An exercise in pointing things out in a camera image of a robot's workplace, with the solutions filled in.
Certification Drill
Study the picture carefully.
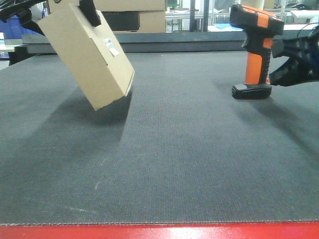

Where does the orange black barcode scanner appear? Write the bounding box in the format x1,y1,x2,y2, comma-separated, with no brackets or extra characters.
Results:
230,3,284,100

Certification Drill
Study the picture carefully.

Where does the grey conveyor rear rail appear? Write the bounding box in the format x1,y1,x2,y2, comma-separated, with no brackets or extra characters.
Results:
22,29,311,53

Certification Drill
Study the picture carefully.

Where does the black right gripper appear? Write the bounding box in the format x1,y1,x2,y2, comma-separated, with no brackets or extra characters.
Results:
269,26,319,87

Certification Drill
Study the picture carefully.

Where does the large brown cardboard box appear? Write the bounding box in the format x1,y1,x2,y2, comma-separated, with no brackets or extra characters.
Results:
39,0,165,38

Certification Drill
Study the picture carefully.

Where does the blue storage bin background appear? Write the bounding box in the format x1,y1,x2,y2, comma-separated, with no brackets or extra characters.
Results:
0,8,38,39

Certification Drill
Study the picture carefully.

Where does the small brown cardboard package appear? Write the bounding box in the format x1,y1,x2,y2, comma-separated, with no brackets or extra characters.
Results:
37,17,135,110

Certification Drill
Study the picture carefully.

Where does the red metal conveyor table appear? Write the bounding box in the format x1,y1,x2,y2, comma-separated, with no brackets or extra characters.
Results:
0,222,319,239

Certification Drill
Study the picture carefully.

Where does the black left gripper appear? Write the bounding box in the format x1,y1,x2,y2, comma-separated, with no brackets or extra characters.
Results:
0,0,101,35

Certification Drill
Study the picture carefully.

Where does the blue flat tray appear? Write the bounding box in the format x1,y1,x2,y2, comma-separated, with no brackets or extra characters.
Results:
214,23,242,31

